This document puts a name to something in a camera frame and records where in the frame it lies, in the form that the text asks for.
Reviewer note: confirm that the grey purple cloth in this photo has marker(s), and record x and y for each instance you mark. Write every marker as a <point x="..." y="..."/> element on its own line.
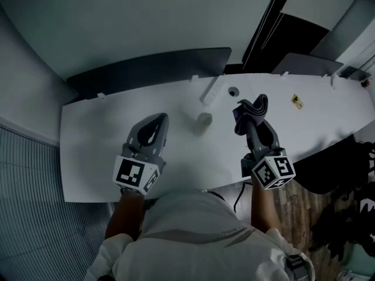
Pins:
<point x="249" y="113"/>

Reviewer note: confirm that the person's right forearm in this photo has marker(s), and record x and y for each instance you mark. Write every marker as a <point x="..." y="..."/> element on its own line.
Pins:
<point x="263" y="209"/>

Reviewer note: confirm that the white desk clamp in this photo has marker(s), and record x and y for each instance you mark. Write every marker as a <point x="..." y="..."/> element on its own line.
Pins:
<point x="334" y="80"/>

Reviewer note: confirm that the person's white shirt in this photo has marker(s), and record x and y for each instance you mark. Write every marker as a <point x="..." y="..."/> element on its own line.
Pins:
<point x="199" y="244"/>

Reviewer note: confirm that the person's left forearm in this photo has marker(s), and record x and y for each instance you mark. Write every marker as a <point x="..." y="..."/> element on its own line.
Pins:
<point x="124" y="215"/>

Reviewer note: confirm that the white boxes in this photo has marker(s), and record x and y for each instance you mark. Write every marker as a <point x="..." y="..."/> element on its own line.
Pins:
<point x="346" y="275"/>

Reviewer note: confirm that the small white cup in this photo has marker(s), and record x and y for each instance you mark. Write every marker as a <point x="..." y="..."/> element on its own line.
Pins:
<point x="204" y="123"/>

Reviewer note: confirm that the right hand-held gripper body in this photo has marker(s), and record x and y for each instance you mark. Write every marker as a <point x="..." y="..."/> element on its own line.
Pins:
<point x="272" y="171"/>

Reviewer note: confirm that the person's black shorts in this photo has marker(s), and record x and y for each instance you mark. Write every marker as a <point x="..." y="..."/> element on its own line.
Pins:
<point x="216" y="195"/>

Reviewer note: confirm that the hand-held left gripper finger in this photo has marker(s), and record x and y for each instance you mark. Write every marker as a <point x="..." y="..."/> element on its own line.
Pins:
<point x="133" y="136"/>
<point x="164" y="142"/>

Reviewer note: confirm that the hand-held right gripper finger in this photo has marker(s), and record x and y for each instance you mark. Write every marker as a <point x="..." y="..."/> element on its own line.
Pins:
<point x="274" y="140"/>
<point x="253" y="140"/>

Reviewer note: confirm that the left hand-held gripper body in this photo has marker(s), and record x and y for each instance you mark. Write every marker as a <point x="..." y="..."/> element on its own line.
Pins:
<point x="129" y="173"/>

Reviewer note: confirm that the long dark desk divider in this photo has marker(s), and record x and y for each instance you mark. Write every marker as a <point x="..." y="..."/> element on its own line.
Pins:
<point x="146" y="70"/>

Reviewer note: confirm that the small yellow card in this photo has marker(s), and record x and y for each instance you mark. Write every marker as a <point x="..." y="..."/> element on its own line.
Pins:
<point x="297" y="101"/>

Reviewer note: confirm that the black office chair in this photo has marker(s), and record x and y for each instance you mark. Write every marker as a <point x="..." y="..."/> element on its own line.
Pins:
<point x="337" y="168"/>
<point x="345" y="224"/>

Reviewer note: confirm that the white power strip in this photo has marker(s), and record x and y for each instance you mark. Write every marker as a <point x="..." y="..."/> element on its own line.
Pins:
<point x="214" y="94"/>

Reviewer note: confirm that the short dark desk divider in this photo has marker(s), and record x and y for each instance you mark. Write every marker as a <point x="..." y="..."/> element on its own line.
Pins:
<point x="307" y="66"/>

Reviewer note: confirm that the small red object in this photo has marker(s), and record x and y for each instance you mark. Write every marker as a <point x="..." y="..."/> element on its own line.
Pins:
<point x="365" y="84"/>

